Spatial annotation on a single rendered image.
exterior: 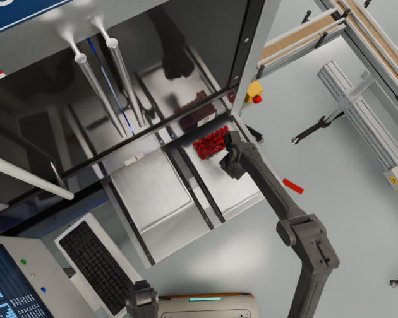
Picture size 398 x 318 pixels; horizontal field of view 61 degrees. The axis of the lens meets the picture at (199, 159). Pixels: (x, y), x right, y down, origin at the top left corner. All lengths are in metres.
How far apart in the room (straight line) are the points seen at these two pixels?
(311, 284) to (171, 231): 0.72
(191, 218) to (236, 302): 0.79
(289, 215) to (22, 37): 0.71
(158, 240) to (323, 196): 1.43
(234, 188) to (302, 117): 1.30
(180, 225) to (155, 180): 0.23
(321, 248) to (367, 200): 1.81
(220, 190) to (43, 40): 1.04
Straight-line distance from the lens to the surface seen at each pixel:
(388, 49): 1.96
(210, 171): 1.51
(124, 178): 1.52
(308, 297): 0.97
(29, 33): 0.64
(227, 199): 1.49
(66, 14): 0.63
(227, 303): 2.11
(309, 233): 0.91
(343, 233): 2.58
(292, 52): 1.76
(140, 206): 1.49
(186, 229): 1.47
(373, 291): 2.66
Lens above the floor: 2.35
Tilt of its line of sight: 75 degrees down
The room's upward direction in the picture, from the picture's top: 7 degrees clockwise
